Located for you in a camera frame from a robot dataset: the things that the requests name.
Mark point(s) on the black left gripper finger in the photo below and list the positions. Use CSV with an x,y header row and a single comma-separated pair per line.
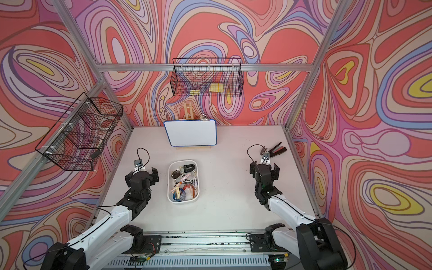
x,y
154,176
128,178

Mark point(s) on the black wire basket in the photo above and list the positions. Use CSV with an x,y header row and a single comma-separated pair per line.
x,y
78,138
207,76

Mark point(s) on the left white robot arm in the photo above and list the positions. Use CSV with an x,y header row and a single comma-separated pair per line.
x,y
111,236

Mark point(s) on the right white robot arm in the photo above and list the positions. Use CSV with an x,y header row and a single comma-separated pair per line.
x,y
314,241

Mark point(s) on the black binder clip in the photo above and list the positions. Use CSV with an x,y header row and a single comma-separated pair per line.
x,y
204,117

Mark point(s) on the blue transparent watch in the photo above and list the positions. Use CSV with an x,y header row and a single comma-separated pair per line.
x,y
179,196

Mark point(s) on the black wire basket left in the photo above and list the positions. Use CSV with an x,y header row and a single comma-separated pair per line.
x,y
78,138

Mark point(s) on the wooden board easel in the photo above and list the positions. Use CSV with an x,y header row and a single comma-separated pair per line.
x,y
188,111

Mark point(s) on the black wire basket back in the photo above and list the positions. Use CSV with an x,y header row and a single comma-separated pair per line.
x,y
207,76

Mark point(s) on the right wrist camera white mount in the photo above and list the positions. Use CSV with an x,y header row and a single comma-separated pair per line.
x,y
265,160

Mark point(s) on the white board blue rim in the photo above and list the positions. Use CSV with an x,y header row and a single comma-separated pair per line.
x,y
173,131

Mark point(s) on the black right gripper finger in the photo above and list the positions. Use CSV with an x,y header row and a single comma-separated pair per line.
x,y
275,172
252,168

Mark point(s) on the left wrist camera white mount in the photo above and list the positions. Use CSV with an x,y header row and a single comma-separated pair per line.
x,y
138,165

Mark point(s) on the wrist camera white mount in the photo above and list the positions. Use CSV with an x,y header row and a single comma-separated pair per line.
x,y
265,160
138,165

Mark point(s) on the black smart watch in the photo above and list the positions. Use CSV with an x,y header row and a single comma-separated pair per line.
x,y
187,168

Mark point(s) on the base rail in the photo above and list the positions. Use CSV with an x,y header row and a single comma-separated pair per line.
x,y
220,250

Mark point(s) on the brown purple strap watch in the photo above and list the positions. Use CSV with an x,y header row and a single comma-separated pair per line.
x,y
175,174

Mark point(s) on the white plastic storage box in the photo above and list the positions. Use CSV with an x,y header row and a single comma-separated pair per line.
x,y
171,186

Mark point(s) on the black red pliers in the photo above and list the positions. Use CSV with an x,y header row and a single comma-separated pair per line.
x,y
274,151

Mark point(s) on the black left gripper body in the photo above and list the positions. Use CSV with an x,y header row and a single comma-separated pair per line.
x,y
149,180

